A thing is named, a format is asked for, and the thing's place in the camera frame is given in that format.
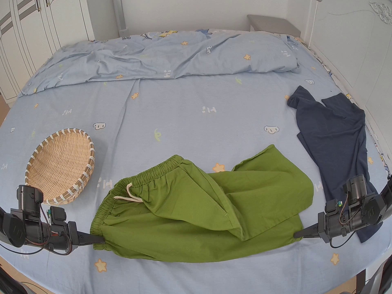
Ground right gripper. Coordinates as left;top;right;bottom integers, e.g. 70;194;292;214
317;212;350;244

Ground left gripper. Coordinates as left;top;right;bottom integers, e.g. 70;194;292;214
44;221;79;253

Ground green shorts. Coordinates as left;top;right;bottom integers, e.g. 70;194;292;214
90;144;314;263

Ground round woven basket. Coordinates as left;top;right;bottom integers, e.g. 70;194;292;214
25;129;95;206

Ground dark blue garment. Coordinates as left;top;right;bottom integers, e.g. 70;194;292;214
287;85;379;244

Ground bed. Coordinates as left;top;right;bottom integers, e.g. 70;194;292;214
0;0;392;294

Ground grey bedside table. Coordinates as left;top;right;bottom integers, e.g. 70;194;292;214
247;15;302;38

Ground pale blue quilt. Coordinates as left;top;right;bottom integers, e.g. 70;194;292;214
17;28;302;99

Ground white wardrobe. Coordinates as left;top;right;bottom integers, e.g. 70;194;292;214
0;0;94;102

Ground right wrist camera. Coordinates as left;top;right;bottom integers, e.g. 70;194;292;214
325;199;339;216

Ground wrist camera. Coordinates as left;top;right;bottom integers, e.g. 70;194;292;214
50;206;67;226
325;199;339;216

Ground black cable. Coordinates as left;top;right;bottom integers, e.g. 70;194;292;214
6;243;71;256
329;235;349;248

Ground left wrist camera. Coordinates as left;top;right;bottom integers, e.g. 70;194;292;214
50;206;67;226

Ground grey wall pipe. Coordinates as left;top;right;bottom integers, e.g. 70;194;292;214
110;0;127;31

